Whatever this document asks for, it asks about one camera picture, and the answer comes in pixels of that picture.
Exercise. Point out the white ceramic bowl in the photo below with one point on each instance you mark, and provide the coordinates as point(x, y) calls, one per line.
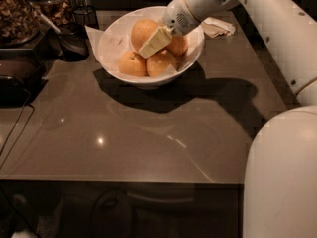
point(120, 43)

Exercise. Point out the white spoon handle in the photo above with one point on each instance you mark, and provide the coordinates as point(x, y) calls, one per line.
point(47, 21)

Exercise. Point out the black mesh cup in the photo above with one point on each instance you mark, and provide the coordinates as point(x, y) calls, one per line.
point(85, 15)

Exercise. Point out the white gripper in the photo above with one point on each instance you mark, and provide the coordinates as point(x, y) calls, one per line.
point(177, 16)

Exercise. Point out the dark glass cup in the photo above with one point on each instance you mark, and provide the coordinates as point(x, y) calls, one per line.
point(72, 42)

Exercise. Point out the black box appliance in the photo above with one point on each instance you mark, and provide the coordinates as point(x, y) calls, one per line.
point(21, 77)

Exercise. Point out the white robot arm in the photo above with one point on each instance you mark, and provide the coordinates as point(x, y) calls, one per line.
point(280, 188)

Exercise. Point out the orange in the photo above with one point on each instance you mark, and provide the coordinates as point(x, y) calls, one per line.
point(140, 32)
point(158, 63)
point(131, 63)
point(178, 45)

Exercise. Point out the crumpled beige napkin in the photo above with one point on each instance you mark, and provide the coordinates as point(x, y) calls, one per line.
point(214, 27)

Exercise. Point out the small glass snack jar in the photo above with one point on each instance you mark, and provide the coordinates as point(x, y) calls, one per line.
point(58, 11)

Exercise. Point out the white paper liner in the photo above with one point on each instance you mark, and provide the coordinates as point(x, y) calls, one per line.
point(99, 41)

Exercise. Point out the large glass snack jar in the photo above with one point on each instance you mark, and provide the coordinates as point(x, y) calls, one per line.
point(18, 23)

